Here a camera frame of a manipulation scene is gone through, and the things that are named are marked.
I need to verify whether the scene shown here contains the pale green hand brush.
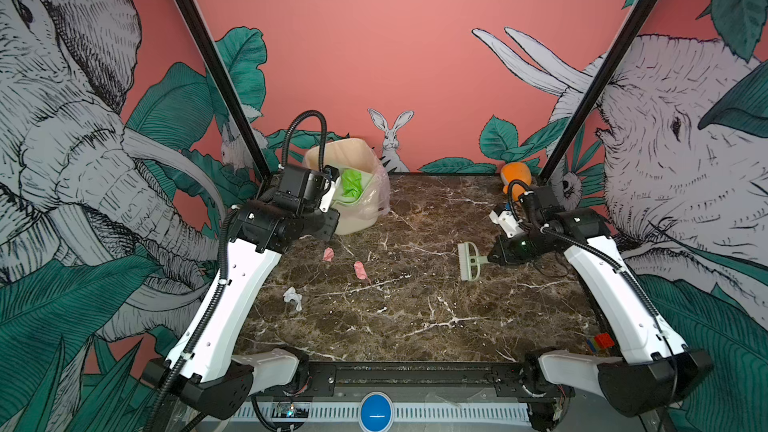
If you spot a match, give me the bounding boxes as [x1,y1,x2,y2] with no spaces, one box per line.
[457,242,488,282]

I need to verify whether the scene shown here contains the cream plastic trash bin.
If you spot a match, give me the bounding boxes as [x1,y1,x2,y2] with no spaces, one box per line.
[321,138,390,236]

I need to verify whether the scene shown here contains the left black frame post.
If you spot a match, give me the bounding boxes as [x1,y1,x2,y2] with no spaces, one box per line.
[174,0,272,184]

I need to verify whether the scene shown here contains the white slotted cable duct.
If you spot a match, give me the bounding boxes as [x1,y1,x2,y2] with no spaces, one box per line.
[258,400,531,426]

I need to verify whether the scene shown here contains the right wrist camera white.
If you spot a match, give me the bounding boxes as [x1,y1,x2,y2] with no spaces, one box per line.
[489,205,525,238]

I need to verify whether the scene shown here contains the pink paper scrap left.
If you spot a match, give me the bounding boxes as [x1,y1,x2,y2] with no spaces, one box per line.
[323,248,335,262]

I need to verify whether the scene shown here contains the black front mounting rail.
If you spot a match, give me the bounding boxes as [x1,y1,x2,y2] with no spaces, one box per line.
[253,361,588,402]

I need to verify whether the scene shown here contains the black frame post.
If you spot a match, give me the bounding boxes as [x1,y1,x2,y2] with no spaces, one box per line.
[538,0,658,183]
[174,0,272,184]

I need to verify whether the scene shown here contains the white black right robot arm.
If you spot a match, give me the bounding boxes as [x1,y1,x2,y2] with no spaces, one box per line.
[488,206,714,417]

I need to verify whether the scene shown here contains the right black frame post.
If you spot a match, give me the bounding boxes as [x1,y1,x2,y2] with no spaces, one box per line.
[538,0,658,183]

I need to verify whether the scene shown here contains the pale green dustpan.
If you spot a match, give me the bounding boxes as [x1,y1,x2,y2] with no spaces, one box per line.
[333,168,372,205]

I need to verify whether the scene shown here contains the white crumpled paper scrap left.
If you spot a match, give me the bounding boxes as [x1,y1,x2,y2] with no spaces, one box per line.
[283,287,303,312]

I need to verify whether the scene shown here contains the orange carrot plush toy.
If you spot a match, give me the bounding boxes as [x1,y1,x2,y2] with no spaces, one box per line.
[500,162,532,193]

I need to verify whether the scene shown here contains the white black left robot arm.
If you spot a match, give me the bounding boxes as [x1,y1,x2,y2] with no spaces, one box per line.
[142,165,341,431]

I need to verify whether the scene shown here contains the green paper scrap centre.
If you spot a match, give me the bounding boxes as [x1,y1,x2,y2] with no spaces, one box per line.
[339,168,364,203]

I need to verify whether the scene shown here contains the blue round button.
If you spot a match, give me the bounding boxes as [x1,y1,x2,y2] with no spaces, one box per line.
[358,392,394,432]

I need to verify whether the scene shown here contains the pink paper scrap centre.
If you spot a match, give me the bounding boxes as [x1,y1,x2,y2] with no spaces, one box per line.
[353,261,369,281]

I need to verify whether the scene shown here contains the pink paper scrap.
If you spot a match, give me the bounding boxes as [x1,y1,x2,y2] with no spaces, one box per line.
[353,261,369,281]
[323,248,335,262]

